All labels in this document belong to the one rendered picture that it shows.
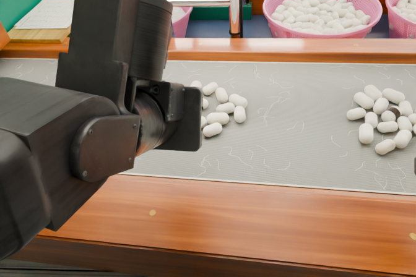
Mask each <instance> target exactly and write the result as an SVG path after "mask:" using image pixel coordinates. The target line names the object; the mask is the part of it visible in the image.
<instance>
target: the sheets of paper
mask: <svg viewBox="0 0 416 277"><path fill-rule="evenodd" d="M73 7H74V0H42V1H41V2H40V3H39V4H38V5H37V6H36V7H34V8H33V9H32V10H31V11H30V12H29V13H28V14H27V15H25V16H24V17H23V18H22V19H21V20H19V21H18V22H17V23H16V24H15V25H14V26H16V27H15V29H34V28H67V27H69V26H70V24H71V23H72V13H73Z"/></svg>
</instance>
